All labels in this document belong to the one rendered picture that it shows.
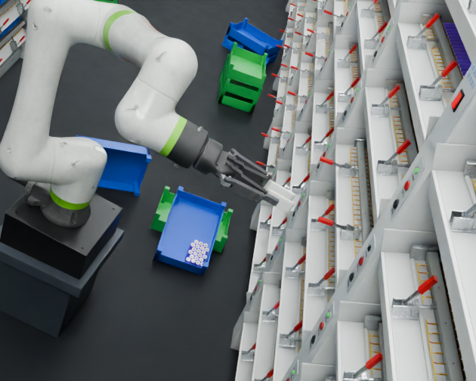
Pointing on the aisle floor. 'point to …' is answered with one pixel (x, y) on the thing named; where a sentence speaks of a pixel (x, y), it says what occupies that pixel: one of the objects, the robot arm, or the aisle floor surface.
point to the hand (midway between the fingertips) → (279, 196)
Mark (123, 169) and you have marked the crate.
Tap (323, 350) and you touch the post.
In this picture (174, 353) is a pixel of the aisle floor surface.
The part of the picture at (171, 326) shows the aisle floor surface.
